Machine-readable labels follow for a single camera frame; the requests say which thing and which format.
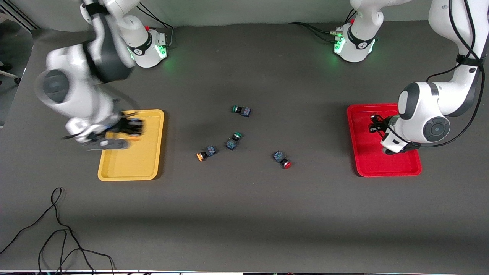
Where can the yellow plastic tray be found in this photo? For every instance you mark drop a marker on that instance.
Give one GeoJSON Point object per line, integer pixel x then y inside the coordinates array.
{"type": "Point", "coordinates": [141, 160]}

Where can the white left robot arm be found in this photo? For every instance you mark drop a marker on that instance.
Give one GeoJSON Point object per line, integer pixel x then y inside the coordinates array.
{"type": "Point", "coordinates": [424, 107]}

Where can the dark frame rail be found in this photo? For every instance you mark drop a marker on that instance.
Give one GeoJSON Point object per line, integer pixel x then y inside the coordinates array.
{"type": "Point", "coordinates": [23, 21]}

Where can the black stand foot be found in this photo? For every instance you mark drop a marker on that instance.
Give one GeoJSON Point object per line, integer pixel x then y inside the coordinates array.
{"type": "Point", "coordinates": [15, 80]}

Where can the red plastic tray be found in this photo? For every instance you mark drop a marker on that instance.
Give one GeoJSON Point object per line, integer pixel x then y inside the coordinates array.
{"type": "Point", "coordinates": [363, 152]}

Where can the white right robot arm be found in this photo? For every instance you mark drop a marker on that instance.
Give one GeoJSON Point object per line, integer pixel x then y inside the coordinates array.
{"type": "Point", "coordinates": [76, 91]}

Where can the yellow push button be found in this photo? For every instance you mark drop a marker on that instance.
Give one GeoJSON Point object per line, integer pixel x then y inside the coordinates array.
{"type": "Point", "coordinates": [209, 151]}
{"type": "Point", "coordinates": [135, 138]}

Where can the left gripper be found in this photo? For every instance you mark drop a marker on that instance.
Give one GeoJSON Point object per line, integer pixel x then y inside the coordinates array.
{"type": "Point", "coordinates": [377, 126]}

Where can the green push button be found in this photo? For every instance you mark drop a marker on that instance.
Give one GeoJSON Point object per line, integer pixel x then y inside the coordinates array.
{"type": "Point", "coordinates": [244, 111]}
{"type": "Point", "coordinates": [230, 144]}

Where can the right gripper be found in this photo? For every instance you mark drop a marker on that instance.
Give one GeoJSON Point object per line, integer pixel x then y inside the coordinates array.
{"type": "Point", "coordinates": [128, 126]}

